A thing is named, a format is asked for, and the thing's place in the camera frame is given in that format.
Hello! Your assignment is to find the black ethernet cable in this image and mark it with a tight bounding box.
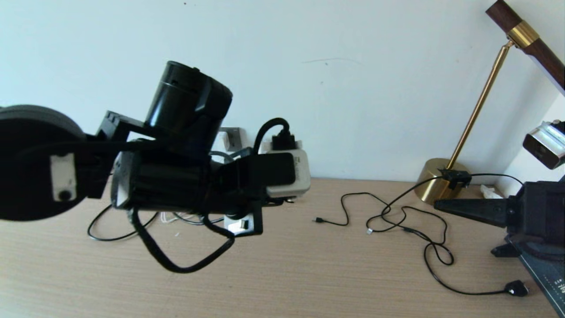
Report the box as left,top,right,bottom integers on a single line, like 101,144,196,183
87,204,226,242

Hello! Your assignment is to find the black plastic clip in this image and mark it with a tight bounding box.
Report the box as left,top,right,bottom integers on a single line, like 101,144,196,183
491,244,519,258

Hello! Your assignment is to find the black inline cord switch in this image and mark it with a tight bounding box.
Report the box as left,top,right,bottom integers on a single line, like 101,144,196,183
439,169,472,189

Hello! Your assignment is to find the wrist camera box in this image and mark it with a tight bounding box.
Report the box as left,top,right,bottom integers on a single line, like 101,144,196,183
264,148,311,198
523,119,565,170

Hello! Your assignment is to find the brass desk lamp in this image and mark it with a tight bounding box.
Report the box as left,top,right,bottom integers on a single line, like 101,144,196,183
415,0,565,204

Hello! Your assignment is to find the grey wall power socket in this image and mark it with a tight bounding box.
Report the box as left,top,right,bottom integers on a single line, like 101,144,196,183
218,127,246,151

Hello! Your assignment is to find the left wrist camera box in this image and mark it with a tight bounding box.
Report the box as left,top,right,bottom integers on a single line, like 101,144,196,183
264,148,311,198

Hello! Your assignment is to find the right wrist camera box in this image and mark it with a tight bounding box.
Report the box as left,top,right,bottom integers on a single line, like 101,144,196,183
523,119,565,170

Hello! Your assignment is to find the dark monitor screen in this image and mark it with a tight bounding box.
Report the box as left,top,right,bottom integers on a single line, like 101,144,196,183
508,234,565,316

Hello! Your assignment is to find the black lamp power cable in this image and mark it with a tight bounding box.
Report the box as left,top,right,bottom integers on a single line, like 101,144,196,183
365,173,529,297

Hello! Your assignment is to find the black usb cable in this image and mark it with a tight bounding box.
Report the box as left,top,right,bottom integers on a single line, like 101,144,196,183
313,193,447,248

